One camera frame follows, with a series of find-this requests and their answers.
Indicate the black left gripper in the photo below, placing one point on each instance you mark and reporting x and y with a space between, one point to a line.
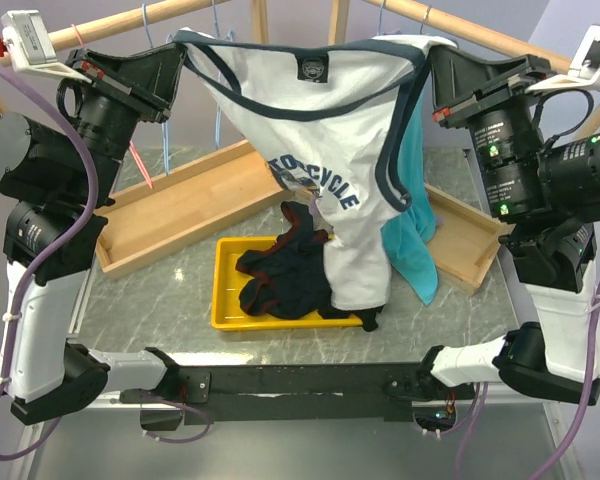
144 83

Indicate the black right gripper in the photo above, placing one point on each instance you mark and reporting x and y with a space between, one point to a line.
458 81

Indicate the white navy-trimmed tank top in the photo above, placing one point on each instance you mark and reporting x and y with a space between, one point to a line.
330 120

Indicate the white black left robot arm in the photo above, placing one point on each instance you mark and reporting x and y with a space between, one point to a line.
46 376

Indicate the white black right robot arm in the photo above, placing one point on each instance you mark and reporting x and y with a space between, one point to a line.
556 357

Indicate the wooden hanger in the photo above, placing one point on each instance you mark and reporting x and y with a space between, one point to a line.
424 19

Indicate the blue hanger holding purple shirt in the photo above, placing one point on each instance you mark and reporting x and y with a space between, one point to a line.
380 30

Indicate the left wooden clothes rack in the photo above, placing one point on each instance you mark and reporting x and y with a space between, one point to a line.
180 210

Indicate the wooden clothes rack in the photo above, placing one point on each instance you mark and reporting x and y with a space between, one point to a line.
460 225
180 210

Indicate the right wooden clothes rack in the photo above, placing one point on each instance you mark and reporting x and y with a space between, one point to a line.
460 225

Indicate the turquoise t-shirt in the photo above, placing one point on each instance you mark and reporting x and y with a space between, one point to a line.
405 237

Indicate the yellow plastic tray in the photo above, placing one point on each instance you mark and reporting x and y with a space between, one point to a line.
226 314

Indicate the light blue wire hanger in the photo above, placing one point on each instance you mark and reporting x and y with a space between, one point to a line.
164 126

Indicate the pink wire hanger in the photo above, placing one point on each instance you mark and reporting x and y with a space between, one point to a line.
132 149

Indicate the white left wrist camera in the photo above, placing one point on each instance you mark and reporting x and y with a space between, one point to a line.
25 38

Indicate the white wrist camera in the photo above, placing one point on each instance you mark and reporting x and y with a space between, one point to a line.
584 70
25 38

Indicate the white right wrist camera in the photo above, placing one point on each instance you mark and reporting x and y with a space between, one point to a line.
584 70

